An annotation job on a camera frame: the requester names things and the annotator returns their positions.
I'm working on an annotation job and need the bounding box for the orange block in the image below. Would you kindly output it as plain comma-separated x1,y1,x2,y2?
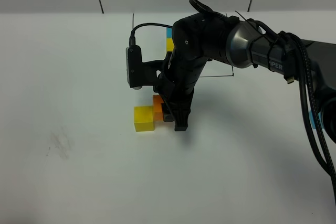
153,95,164,122

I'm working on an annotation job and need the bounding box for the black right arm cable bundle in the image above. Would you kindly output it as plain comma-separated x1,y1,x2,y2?
278,31,336,177

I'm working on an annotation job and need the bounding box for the black right camera cable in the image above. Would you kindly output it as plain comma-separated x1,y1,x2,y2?
128,23,174,48

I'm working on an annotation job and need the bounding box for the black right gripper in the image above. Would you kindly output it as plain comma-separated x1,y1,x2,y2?
141,49,210,132

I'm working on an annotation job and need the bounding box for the blue template block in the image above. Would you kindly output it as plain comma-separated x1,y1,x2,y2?
166,28,172,39

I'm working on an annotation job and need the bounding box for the yellow template block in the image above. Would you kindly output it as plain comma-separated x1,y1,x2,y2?
166,38,174,52

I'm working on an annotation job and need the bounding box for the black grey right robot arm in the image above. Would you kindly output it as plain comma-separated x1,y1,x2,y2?
129,0,335,139

